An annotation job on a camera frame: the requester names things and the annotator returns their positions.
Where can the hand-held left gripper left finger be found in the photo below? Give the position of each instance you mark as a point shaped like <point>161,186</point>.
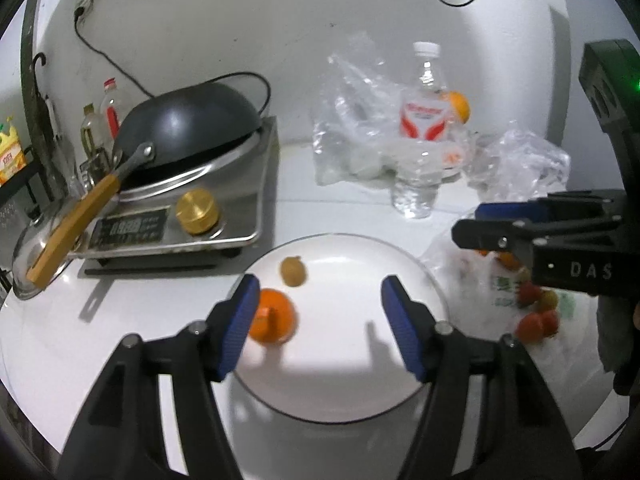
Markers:
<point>239,327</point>

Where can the small brown kiwi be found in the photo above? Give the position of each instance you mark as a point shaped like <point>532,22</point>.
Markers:
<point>293,272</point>

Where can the brass cooker knob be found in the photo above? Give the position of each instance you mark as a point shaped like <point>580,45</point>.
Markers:
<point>197,210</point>

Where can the clear plastic water bottle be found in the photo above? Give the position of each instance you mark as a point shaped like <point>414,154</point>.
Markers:
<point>422,125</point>

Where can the steel pot lid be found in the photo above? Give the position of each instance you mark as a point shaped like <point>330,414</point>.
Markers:
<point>30,245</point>

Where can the white round plate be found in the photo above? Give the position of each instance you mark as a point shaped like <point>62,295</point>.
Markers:
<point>340,340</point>

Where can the wall socket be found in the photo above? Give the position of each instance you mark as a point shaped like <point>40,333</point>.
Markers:
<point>85,6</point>

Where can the steel induction cooker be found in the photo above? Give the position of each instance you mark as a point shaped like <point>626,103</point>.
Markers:
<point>240,200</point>

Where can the dark oil bottle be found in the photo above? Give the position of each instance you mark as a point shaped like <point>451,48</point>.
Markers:
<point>90,132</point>

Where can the white green-printed plastic bag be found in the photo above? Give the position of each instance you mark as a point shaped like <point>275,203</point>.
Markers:
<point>467,280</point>

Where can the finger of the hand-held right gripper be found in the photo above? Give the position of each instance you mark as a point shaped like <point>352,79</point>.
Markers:
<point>505,211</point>
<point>480,235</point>

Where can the dark metal pole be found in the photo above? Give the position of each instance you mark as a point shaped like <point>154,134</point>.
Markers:
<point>29,60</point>

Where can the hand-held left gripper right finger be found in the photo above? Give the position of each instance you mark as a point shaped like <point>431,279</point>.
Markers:
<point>401,327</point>

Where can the red-label oil bottle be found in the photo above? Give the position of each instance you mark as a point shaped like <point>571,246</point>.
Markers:
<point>111,110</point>

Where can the yellow food package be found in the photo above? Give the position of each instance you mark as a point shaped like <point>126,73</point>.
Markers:
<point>10,155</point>

